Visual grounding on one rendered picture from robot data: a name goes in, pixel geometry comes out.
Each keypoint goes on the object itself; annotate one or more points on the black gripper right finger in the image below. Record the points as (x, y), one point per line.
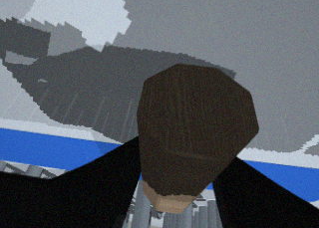
(246, 198)

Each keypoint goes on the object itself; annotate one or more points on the blue tape strip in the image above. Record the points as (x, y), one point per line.
(69, 153)

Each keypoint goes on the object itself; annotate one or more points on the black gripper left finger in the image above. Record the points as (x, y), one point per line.
(93, 195)

